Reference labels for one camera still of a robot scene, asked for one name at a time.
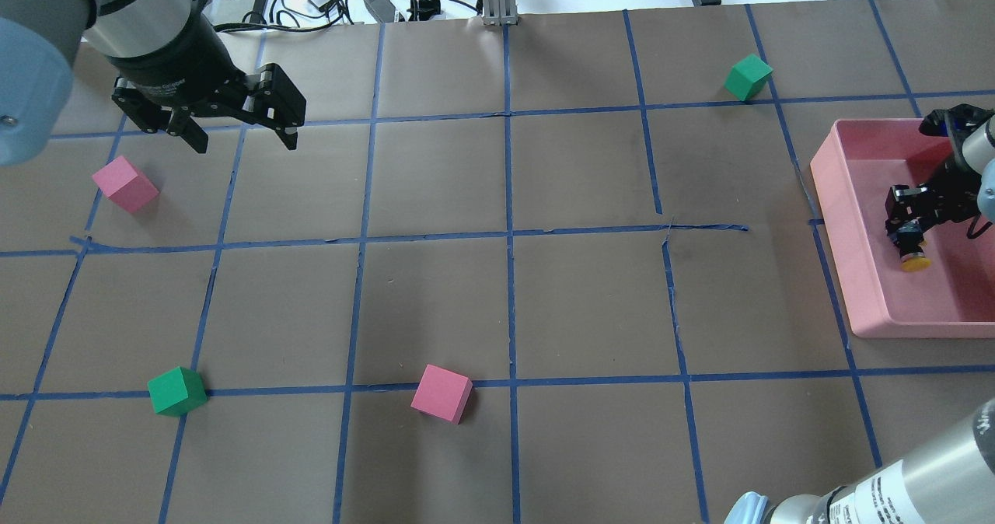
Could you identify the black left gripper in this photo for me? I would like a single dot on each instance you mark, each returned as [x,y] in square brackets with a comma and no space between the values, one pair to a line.
[172,55]

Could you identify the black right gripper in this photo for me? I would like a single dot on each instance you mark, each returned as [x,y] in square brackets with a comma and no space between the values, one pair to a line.
[950,174]

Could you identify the yellow black push button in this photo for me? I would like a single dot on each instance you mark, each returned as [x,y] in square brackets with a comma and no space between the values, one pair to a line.
[913,259]

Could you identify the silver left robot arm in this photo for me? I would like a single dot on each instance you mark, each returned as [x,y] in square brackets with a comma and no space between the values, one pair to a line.
[444,134]

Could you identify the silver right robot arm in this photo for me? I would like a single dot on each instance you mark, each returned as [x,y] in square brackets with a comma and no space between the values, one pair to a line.
[948,479]

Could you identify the pink plastic tray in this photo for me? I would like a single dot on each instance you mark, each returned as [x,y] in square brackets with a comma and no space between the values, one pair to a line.
[852,171]

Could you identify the pink foam cube left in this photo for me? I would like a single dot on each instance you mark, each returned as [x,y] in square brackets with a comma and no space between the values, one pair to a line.
[125,185]

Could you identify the pink foam cube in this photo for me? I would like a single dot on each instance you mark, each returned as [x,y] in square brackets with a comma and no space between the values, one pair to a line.
[125,185]
[442,393]

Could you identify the green foam cube far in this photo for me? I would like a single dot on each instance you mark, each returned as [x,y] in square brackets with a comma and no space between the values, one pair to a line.
[747,77]

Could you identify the green foam cube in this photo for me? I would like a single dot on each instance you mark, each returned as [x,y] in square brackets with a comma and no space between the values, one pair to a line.
[747,77]
[176,392]

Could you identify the green foam cube near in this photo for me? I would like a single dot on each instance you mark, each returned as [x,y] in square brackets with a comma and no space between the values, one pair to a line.
[176,392]

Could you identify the pink foam cube centre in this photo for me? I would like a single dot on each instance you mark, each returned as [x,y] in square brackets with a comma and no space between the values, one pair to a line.
[442,393]

